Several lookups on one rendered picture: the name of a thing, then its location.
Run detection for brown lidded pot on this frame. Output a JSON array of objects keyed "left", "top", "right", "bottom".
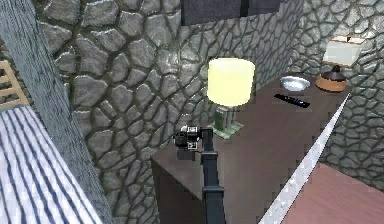
[{"left": 314, "top": 64, "right": 348, "bottom": 93}]

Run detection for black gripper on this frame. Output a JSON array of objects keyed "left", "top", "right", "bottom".
[{"left": 173, "top": 129, "right": 198, "bottom": 162}]

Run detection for yellow shade table lamp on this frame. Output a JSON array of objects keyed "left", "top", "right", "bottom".
[{"left": 206, "top": 57, "right": 256, "bottom": 140}]

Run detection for silver metal bowl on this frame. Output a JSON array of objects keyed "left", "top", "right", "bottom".
[{"left": 279, "top": 75, "right": 312, "bottom": 92}]

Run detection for striped blue white bed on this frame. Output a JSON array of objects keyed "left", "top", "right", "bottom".
[{"left": 0, "top": 105, "right": 104, "bottom": 224}]

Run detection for dark brown wooden table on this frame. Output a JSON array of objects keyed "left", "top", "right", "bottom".
[{"left": 150, "top": 73, "right": 353, "bottom": 224}]

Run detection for black remote control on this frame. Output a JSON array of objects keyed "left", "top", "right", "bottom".
[{"left": 273, "top": 93, "right": 311, "bottom": 109}]

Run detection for light wooden chair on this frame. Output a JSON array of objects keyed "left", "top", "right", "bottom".
[{"left": 0, "top": 59, "right": 31, "bottom": 110}]

